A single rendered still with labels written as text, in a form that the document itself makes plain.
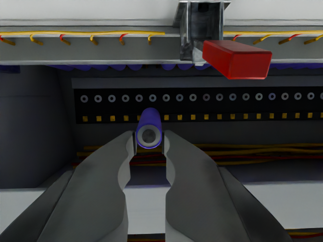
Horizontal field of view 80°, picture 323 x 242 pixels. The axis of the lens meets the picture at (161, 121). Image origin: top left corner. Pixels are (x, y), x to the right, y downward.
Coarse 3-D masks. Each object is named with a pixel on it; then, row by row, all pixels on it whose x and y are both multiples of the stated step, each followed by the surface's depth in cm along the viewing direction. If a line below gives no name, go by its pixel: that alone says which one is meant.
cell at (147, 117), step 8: (144, 112) 17; (152, 112) 16; (144, 120) 14; (152, 120) 13; (160, 120) 16; (144, 128) 13; (152, 128) 13; (160, 128) 13; (136, 136) 13; (144, 136) 13; (152, 136) 13; (160, 136) 13; (144, 144) 13; (152, 144) 13
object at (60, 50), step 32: (0, 32) 13; (32, 32) 13; (64, 32) 13; (96, 32) 13; (128, 32) 13; (160, 32) 13; (224, 32) 13; (256, 32) 13; (288, 32) 13; (320, 32) 14; (0, 64) 16; (32, 64) 16; (64, 64) 17
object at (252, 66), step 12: (192, 48) 12; (204, 48) 8; (216, 48) 7; (228, 48) 6; (240, 48) 6; (252, 48) 6; (192, 60) 12; (204, 60) 12; (216, 60) 7; (228, 60) 6; (240, 60) 6; (252, 60) 6; (264, 60) 6; (228, 72) 6; (240, 72) 6; (252, 72) 6; (264, 72) 6
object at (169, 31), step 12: (12, 36) 14; (24, 36) 14; (36, 36) 14; (48, 36) 14; (72, 36) 15; (84, 36) 15; (96, 36) 15; (108, 36) 15; (132, 36) 15; (144, 36) 15; (156, 36) 15; (168, 36) 15; (228, 36) 15; (240, 36) 15
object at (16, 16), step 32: (0, 0) 10; (32, 0) 10; (64, 0) 10; (96, 0) 10; (128, 0) 10; (160, 0) 11; (256, 0) 11; (288, 0) 11; (320, 0) 11; (0, 96) 19
